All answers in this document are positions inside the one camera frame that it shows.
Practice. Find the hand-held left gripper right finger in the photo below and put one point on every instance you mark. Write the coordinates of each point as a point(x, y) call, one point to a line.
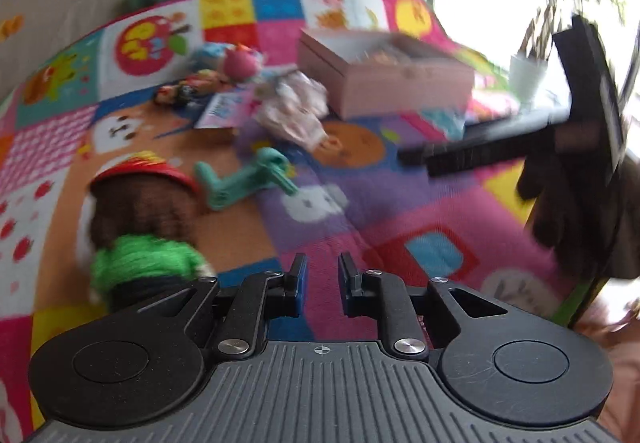
point(344, 293)

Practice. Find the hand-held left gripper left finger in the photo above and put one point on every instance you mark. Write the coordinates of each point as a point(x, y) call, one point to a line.
point(300, 295)

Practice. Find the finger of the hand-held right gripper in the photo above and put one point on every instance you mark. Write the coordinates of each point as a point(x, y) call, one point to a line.
point(510, 123)
point(475, 158)

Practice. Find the pink box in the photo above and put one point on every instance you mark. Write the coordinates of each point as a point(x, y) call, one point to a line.
point(390, 88)

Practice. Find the teal plastic toy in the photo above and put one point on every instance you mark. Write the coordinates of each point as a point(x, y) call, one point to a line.
point(230, 188)

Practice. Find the crochet doll with red hat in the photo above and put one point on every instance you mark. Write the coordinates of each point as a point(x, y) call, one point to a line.
point(140, 208)

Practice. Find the pink printed card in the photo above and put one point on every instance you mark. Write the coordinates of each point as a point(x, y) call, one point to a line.
point(222, 113)

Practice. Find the small painted face figurine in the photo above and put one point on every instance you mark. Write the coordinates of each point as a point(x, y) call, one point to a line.
point(190, 90)

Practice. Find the pink pig figurine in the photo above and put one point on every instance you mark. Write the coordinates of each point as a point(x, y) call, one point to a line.
point(239, 64)

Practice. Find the person's right hand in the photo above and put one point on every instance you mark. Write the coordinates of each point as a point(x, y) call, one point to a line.
point(575, 213)

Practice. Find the white cup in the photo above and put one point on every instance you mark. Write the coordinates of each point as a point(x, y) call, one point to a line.
point(527, 78)

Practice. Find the colourful printed play mat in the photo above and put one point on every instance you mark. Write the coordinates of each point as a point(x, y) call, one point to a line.
point(350, 223)

